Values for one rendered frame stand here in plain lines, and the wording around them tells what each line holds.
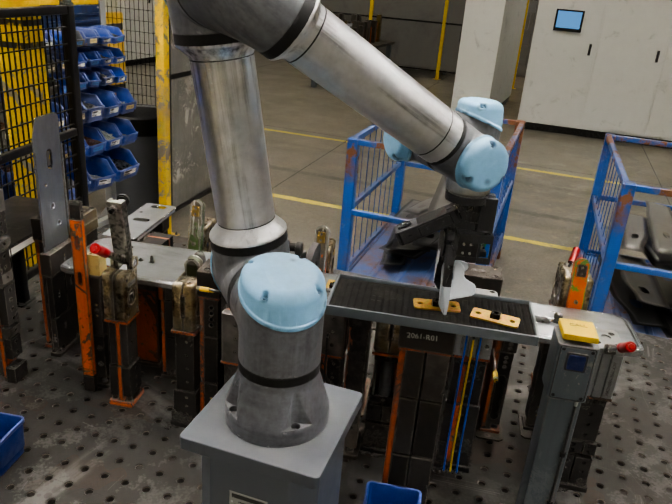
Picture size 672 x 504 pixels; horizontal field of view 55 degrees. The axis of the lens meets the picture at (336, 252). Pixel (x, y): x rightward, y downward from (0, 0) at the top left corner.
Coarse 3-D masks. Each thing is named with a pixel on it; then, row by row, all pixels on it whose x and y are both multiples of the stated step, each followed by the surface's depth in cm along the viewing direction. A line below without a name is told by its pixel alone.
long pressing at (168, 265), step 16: (96, 240) 174; (144, 256) 166; (160, 256) 167; (176, 256) 167; (208, 256) 169; (64, 272) 157; (144, 272) 157; (160, 272) 158; (176, 272) 159; (544, 304) 159; (592, 320) 152; (608, 320) 152; (624, 320) 153; (544, 336) 142; (624, 336) 146; (640, 352) 140
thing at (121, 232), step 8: (112, 200) 140; (120, 200) 142; (128, 200) 143; (112, 208) 139; (120, 208) 139; (112, 216) 141; (120, 216) 141; (112, 224) 142; (120, 224) 142; (128, 224) 144; (112, 232) 143; (120, 232) 143; (128, 232) 144; (112, 240) 144; (120, 240) 144; (128, 240) 145; (120, 248) 145; (128, 248) 145; (128, 256) 146; (120, 264) 149; (128, 264) 147
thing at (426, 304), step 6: (414, 300) 118; (420, 300) 118; (426, 300) 118; (432, 300) 117; (438, 300) 117; (414, 306) 116; (420, 306) 116; (426, 306) 116; (432, 306) 116; (438, 306) 116; (450, 306) 117; (456, 306) 117; (456, 312) 116
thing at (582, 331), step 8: (560, 320) 116; (568, 320) 116; (576, 320) 116; (560, 328) 115; (568, 328) 113; (576, 328) 114; (584, 328) 114; (592, 328) 114; (568, 336) 112; (576, 336) 111; (584, 336) 111; (592, 336) 111
